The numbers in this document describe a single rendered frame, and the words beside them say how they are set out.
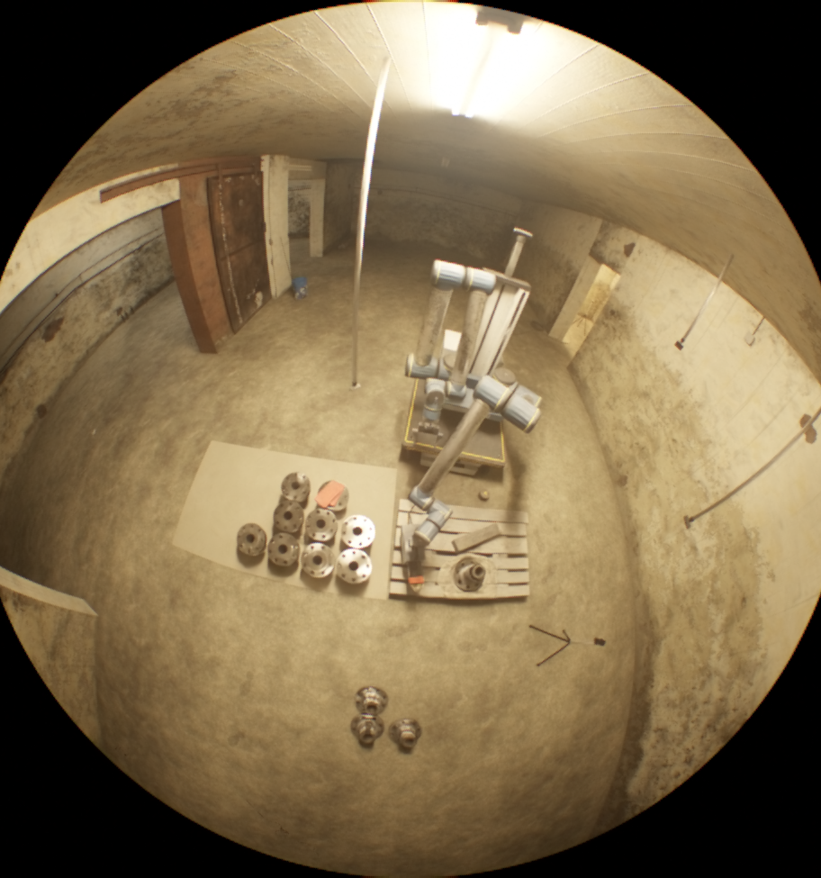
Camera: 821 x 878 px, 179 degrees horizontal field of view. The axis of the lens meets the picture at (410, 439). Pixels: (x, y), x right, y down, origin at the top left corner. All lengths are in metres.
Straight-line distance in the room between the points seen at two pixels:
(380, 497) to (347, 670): 1.55
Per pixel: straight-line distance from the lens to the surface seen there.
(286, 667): 2.41
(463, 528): 2.31
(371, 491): 2.42
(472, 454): 2.41
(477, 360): 2.48
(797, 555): 3.09
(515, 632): 2.59
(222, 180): 4.51
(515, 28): 1.08
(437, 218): 10.74
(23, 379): 8.35
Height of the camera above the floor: 2.23
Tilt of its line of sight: 53 degrees down
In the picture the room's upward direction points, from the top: 15 degrees clockwise
